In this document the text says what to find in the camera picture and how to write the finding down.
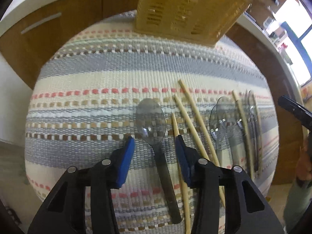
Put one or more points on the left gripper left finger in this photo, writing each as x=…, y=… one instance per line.
x=63, y=210

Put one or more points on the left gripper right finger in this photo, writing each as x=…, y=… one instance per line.
x=246, y=209

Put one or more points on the dark translucent plastic spoon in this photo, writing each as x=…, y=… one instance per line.
x=151, y=125

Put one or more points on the grey sleeve forearm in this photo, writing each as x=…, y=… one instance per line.
x=298, y=200

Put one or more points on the brown wooden kitchen cabinet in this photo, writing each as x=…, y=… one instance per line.
x=88, y=73

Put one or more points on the white kitchen countertop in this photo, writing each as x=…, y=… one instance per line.
x=33, y=30

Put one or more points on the right hand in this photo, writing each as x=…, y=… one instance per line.
x=303, y=168

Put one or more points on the clear grey plastic spoon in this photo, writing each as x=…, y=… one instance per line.
x=254, y=125
x=216, y=134
x=230, y=145

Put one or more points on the striped woven placemat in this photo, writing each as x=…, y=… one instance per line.
x=146, y=211

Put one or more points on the beige plastic utensil basket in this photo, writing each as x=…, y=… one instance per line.
x=201, y=22

